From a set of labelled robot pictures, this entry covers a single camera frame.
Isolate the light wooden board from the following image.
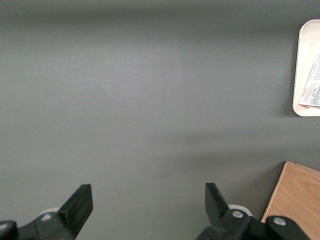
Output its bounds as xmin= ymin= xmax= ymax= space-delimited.
xmin=260 ymin=161 xmax=320 ymax=240

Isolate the cream plastic tray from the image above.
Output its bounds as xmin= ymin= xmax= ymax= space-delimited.
xmin=291 ymin=19 xmax=320 ymax=118

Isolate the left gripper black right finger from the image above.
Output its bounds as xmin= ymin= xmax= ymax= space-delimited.
xmin=196 ymin=182 xmax=313 ymax=240

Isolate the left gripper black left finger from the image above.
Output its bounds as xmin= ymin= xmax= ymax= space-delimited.
xmin=0 ymin=184 xmax=94 ymax=240

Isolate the red cookie box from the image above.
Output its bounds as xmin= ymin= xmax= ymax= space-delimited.
xmin=298 ymin=51 xmax=320 ymax=107

